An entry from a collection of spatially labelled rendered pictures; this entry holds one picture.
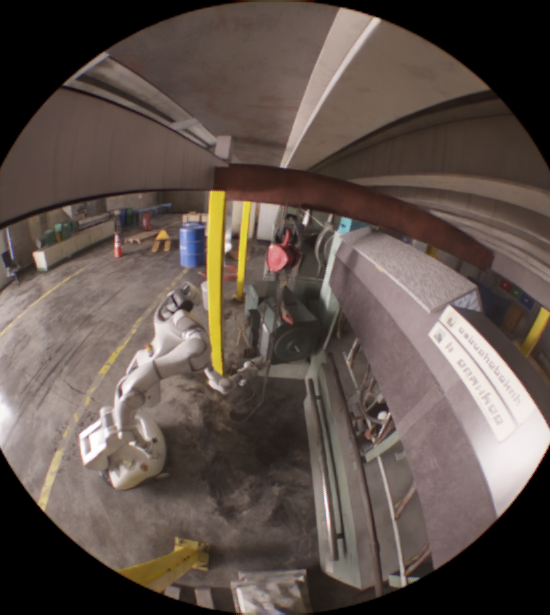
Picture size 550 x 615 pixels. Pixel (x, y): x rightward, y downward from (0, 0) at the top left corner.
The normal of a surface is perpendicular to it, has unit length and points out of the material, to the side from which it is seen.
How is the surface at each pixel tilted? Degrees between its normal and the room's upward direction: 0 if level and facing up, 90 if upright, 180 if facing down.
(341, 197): 90
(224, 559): 0
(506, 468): 78
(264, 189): 90
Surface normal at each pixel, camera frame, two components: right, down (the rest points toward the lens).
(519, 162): -0.99, -0.11
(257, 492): 0.13, -0.85
